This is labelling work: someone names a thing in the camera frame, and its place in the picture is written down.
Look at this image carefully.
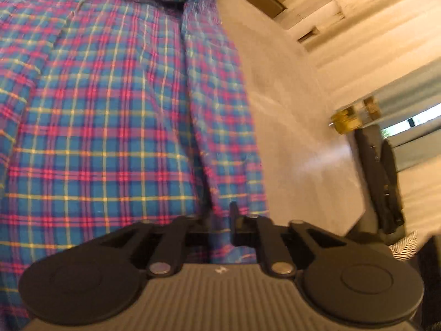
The window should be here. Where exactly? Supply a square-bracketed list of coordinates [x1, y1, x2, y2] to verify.
[381, 110, 441, 139]

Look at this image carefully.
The blue red plaid shirt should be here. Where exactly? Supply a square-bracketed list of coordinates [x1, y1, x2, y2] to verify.
[0, 0, 270, 331]

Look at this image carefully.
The blue grey curtain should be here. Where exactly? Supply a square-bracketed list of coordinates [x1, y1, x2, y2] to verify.
[374, 72, 441, 171]

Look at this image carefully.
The black chair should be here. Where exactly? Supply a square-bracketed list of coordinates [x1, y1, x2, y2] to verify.
[346, 126, 406, 245]

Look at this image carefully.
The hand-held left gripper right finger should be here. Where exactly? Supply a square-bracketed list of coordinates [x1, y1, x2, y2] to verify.
[229, 202, 347, 278]

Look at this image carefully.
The zebra print cloth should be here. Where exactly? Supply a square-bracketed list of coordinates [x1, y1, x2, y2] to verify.
[391, 230, 418, 260]

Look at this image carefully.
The yellow container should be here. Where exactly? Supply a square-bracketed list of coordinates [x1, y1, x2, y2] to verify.
[329, 108, 362, 135]

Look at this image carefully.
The amber container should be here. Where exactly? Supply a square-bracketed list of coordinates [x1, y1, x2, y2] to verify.
[363, 97, 381, 118]

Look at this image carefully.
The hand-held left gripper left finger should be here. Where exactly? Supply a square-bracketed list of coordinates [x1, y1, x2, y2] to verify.
[98, 213, 211, 277]

